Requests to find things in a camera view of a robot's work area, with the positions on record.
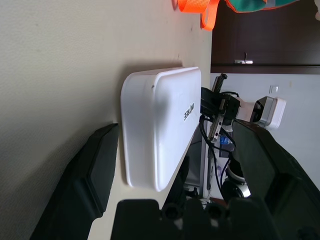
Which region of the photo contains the dark brown wooden door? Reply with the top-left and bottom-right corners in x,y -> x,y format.
211,0 -> 320,75

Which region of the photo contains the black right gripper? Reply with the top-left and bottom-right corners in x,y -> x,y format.
199,73 -> 242,141

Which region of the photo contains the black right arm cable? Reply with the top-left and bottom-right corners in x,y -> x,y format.
199,117 -> 238,198

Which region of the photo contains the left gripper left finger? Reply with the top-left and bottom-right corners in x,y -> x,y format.
29,122 -> 120,240

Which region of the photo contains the orange and teal backpack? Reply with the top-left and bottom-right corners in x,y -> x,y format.
171,0 -> 301,32

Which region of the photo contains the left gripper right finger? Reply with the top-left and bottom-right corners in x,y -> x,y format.
232,119 -> 320,240

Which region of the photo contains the white plastic pencil case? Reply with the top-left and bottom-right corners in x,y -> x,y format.
120,66 -> 202,193

